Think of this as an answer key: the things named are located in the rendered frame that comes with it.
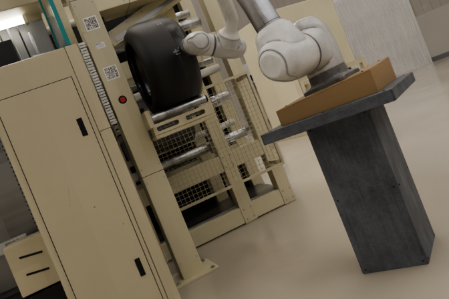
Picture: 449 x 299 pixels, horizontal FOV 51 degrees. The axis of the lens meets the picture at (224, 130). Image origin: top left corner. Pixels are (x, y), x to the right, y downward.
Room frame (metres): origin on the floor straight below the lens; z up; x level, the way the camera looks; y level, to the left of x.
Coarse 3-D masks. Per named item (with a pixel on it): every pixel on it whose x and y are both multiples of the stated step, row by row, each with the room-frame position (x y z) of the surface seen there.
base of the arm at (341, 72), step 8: (344, 64) 1.80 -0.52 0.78; (328, 72) 1.77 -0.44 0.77; (336, 72) 1.77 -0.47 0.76; (344, 72) 1.78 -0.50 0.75; (352, 72) 1.81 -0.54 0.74; (312, 80) 1.82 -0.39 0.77; (320, 80) 1.79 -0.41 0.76; (328, 80) 1.77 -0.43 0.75; (336, 80) 1.74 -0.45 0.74; (312, 88) 1.82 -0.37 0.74; (320, 88) 1.79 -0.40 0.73
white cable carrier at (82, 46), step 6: (84, 48) 2.60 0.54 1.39; (84, 54) 2.59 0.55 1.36; (84, 60) 2.62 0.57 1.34; (90, 60) 2.60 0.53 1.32; (90, 66) 2.59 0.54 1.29; (90, 72) 2.59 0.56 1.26; (96, 72) 2.60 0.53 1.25; (96, 78) 2.60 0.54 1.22; (96, 84) 2.59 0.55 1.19; (96, 90) 2.63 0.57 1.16; (102, 90) 2.60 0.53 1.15; (102, 96) 2.59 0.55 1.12; (102, 102) 2.59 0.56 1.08; (108, 102) 2.60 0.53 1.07; (108, 108) 2.60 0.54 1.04; (108, 114) 2.59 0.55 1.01; (114, 120) 2.60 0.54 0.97
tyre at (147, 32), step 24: (144, 24) 2.62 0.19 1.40; (168, 24) 2.60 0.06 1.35; (144, 48) 2.51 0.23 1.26; (168, 48) 2.52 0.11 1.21; (144, 72) 3.01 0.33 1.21; (168, 72) 2.52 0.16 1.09; (192, 72) 2.57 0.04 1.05; (144, 96) 2.90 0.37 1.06; (168, 96) 2.57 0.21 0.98; (192, 96) 2.66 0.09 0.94
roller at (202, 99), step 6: (204, 96) 2.67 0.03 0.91; (186, 102) 2.64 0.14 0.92; (192, 102) 2.65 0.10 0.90; (198, 102) 2.66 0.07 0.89; (204, 102) 2.68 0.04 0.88; (168, 108) 2.62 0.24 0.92; (174, 108) 2.61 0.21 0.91; (180, 108) 2.62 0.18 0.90; (186, 108) 2.64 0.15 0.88; (156, 114) 2.58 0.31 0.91; (162, 114) 2.59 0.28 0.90; (168, 114) 2.60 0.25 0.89; (174, 114) 2.63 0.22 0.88; (156, 120) 2.58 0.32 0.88
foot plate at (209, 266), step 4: (204, 260) 2.80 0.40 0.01; (208, 260) 2.77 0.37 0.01; (204, 264) 2.72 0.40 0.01; (208, 264) 2.69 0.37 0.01; (212, 264) 2.66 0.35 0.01; (204, 268) 2.65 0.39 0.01; (208, 268) 2.62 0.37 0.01; (212, 268) 2.59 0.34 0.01; (216, 268) 2.58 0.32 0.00; (200, 272) 2.60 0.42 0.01; (204, 272) 2.58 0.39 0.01; (208, 272) 2.57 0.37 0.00; (172, 276) 2.73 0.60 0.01; (176, 276) 2.71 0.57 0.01; (192, 276) 2.59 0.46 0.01; (196, 276) 2.56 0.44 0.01; (200, 276) 2.55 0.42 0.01; (176, 280) 2.63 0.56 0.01; (180, 280) 2.61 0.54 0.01; (184, 280) 2.58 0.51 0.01; (188, 280) 2.55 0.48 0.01; (192, 280) 2.54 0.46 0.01; (176, 284) 2.55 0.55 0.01; (180, 284) 2.54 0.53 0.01; (184, 284) 2.52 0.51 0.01
